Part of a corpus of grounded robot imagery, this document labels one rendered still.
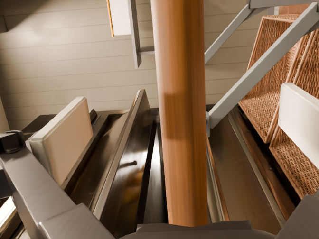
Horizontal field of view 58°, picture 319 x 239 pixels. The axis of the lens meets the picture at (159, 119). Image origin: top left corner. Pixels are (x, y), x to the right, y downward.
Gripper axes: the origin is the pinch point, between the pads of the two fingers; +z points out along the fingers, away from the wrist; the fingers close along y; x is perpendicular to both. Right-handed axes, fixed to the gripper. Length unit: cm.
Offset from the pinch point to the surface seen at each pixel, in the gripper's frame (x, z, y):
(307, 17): 3.3, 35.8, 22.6
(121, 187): -42, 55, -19
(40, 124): -51, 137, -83
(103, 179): -37, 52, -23
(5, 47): -23, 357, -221
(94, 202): -37, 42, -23
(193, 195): -5.3, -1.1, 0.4
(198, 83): 2.3, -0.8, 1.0
